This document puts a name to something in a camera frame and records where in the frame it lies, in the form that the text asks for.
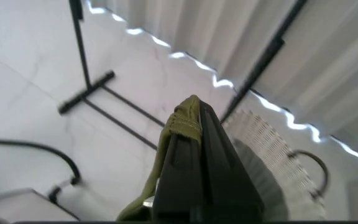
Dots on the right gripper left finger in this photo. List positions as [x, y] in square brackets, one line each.
[182, 186]

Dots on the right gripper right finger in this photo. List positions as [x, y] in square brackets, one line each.
[228, 186]

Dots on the green long-sleeved shirt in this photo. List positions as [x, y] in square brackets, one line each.
[183, 124]

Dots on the white laundry basket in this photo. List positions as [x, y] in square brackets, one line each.
[266, 140]

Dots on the black clothes rack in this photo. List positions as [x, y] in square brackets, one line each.
[86, 92]

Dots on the white curtain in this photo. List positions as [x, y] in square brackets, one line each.
[197, 25]

